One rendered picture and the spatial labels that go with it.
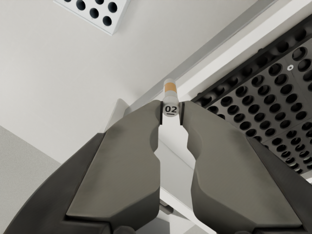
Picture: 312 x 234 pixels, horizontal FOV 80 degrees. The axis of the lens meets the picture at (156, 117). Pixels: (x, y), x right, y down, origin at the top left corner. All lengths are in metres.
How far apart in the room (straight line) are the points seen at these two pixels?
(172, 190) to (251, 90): 0.16
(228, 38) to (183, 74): 0.06
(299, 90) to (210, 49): 0.10
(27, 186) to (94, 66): 1.92
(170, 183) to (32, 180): 1.88
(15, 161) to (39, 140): 1.48
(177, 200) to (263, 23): 0.23
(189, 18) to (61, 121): 0.32
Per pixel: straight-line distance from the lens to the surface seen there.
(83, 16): 0.31
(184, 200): 0.30
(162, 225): 0.66
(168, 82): 0.15
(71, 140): 0.47
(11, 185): 2.27
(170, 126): 0.30
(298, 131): 0.28
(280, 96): 0.24
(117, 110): 0.27
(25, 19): 0.39
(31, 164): 1.93
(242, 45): 0.21
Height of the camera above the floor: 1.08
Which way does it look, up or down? 57 degrees down
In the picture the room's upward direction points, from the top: 177 degrees counter-clockwise
